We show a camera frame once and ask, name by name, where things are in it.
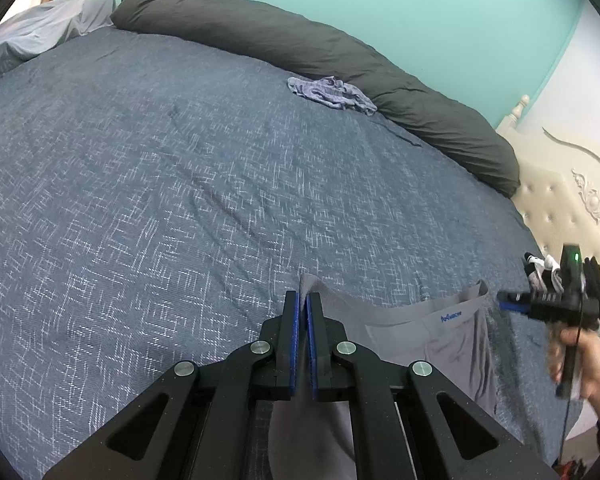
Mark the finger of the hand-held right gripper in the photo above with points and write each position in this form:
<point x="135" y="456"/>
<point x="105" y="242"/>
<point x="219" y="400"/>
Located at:
<point x="512" y="302"/>

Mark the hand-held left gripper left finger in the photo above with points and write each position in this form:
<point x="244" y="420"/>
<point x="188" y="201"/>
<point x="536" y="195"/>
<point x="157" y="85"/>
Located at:
<point x="294" y="340"/>

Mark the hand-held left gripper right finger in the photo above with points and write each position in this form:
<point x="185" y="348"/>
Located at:
<point x="311" y="345"/>

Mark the grey boxer briefs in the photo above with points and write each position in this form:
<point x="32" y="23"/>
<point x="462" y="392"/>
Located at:
<point x="430" y="345"/>

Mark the person's right hand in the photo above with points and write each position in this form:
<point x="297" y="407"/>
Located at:
<point x="595" y="365"/>

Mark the black and white sock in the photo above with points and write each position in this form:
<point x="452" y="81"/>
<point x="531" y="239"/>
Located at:
<point x="535" y="262"/>

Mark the cream tufted headboard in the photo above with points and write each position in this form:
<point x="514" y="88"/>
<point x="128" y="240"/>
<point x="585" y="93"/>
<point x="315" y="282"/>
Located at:
<point x="555" y="200"/>

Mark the blue patterned bedspread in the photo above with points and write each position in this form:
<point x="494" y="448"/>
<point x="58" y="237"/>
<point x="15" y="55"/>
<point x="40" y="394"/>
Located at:
<point x="155" y="210"/>

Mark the blue striped underwear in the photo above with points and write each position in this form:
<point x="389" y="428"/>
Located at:
<point x="330" y="92"/>

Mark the dark grey duvet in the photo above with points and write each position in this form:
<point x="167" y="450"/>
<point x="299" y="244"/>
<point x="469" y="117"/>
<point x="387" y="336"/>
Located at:
<point x="280" y="30"/>

